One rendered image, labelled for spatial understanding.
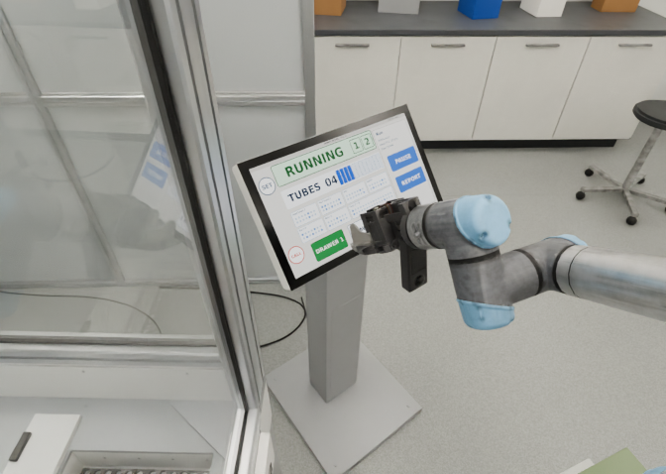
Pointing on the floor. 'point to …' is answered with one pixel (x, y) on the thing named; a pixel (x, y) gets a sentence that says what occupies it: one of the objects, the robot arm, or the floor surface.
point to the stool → (652, 115)
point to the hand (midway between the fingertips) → (363, 243)
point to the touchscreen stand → (340, 377)
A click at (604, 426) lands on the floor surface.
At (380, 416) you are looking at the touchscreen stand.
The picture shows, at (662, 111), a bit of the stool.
